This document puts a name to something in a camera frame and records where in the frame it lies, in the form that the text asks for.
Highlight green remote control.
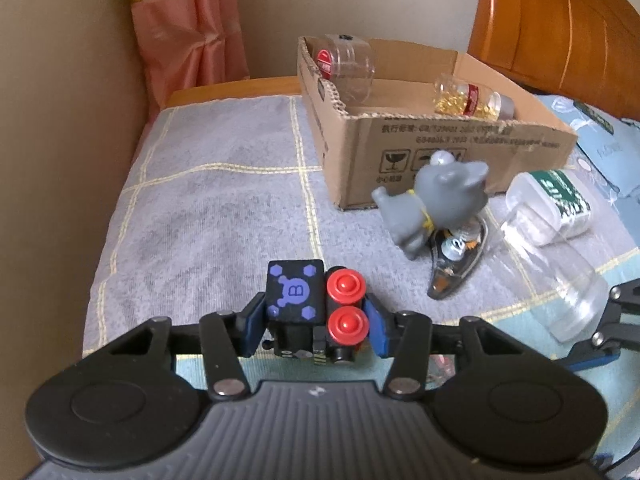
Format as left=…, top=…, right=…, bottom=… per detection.
left=574, top=100, right=614, bottom=136

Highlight frosted clear plastic jar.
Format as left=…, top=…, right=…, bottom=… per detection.
left=486, top=204, right=608, bottom=344

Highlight grey cat figurine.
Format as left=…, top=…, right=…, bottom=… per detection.
left=371, top=150, right=489, bottom=260

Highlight pink curtain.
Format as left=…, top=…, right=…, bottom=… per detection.
left=124, top=0, right=252, bottom=111

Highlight grey checked table cloth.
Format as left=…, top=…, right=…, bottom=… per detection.
left=84, top=96, right=566, bottom=356

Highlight clear blister toy package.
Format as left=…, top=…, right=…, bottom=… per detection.
left=427, top=214, right=488, bottom=300

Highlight black toy train red wheels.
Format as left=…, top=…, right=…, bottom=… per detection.
left=262, top=259, right=370, bottom=365

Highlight cardboard box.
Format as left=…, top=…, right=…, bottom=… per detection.
left=297, top=37, right=577, bottom=209

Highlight blue floral pillow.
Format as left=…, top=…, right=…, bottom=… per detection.
left=538, top=94, right=639, bottom=197

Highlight fish oil capsule bottle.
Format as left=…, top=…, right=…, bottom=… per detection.
left=434, top=74, right=515, bottom=122

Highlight white cotton swab container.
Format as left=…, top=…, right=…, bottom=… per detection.
left=506, top=169, right=596, bottom=246

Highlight wooden bed headboard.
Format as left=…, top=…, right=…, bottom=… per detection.
left=468, top=0, right=639, bottom=119

